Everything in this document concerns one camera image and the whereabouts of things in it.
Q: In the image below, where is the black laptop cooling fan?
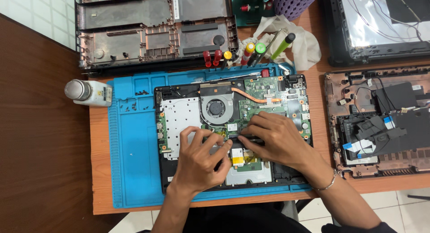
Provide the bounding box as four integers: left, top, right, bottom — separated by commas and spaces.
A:
200, 93, 234, 127

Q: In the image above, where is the lime green screwdriver black cap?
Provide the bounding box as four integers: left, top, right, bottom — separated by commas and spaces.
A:
270, 32, 296, 61

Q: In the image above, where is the thin metal pry tool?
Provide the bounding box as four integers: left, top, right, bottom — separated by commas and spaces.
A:
192, 71, 261, 83

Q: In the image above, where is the group of small black screws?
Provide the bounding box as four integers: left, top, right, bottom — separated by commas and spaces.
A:
124, 89, 150, 113

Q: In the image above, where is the black laptop screen lid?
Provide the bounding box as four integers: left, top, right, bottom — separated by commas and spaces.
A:
321, 0, 430, 68

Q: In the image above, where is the blue silicone repair mat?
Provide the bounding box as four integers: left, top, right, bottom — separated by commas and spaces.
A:
107, 62, 314, 209

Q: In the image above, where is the silver metal shield plate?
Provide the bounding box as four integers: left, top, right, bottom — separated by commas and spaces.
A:
160, 97, 203, 160

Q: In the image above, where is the green laptop motherboard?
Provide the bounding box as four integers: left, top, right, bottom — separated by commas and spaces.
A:
202, 76, 311, 139

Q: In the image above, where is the yellow and white ribbon cable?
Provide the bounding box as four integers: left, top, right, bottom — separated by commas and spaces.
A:
230, 148, 246, 167

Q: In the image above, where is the white crumpled cloth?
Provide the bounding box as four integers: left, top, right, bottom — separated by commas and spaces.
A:
234, 15, 322, 72

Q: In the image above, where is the purple plastic basket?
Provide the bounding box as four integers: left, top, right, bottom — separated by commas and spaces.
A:
272, 0, 324, 21

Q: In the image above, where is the copper heat pipe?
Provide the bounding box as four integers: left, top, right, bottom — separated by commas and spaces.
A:
231, 87, 283, 104

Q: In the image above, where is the black narrow laptop part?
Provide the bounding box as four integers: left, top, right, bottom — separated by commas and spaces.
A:
228, 134, 266, 147

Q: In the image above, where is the green board with red knobs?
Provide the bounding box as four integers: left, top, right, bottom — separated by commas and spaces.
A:
231, 0, 278, 28

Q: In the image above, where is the open black laptop chassis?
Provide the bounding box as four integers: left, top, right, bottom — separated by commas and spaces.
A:
153, 73, 314, 193

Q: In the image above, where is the person's right hand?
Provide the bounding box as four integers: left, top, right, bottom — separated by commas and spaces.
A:
237, 111, 332, 186

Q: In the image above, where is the silver wrist bracelet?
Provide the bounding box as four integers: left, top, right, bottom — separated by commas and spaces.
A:
311, 169, 337, 191

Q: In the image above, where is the white bottle with silver cap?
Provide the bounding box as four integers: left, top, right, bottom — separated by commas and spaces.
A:
64, 79, 113, 107

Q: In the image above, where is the red screwdriver with yellow cap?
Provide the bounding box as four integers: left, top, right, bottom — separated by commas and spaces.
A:
240, 42, 256, 66

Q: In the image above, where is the black screwdriver with green cap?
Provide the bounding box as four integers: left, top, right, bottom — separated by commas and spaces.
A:
247, 42, 267, 68

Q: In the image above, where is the brown laptop bottom cover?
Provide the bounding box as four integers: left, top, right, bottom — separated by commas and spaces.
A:
74, 0, 240, 78

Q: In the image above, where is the black screwdriver with yellow cap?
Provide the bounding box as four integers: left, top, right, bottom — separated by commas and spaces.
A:
220, 51, 233, 71

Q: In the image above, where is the silver touchpad back plate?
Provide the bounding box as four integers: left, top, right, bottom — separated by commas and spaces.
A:
225, 160, 273, 186

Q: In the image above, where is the person's left hand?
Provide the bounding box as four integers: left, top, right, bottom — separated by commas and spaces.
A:
169, 126, 233, 197

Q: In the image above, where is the person's black clothing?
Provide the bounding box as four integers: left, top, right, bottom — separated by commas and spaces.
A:
136, 201, 398, 233

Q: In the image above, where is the brown laptop palmrest chassis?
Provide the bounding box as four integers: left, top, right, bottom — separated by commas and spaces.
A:
324, 65, 430, 180

